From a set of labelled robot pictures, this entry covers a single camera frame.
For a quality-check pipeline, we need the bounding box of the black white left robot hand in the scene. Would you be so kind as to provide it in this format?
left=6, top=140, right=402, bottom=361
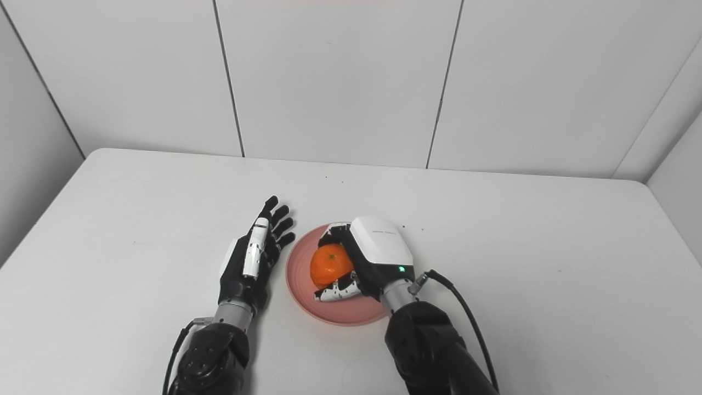
left=218, top=195, right=296, bottom=314

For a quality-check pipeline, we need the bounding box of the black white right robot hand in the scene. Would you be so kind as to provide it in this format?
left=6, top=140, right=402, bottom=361
left=314, top=216, right=416, bottom=303

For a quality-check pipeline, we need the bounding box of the orange fruit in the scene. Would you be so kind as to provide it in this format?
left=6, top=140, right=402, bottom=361
left=310, top=244, right=355, bottom=290

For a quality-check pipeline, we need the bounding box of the pink round plate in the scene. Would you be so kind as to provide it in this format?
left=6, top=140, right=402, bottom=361
left=285, top=222, right=390, bottom=327

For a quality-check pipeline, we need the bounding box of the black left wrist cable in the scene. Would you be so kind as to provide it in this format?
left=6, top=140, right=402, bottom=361
left=162, top=317, right=214, bottom=395

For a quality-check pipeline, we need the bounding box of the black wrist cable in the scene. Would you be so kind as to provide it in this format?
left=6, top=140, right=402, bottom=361
left=162, top=317, right=214, bottom=395
left=409, top=269, right=500, bottom=393

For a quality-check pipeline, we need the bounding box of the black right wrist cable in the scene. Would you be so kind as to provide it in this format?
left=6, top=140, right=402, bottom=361
left=409, top=269, right=500, bottom=393

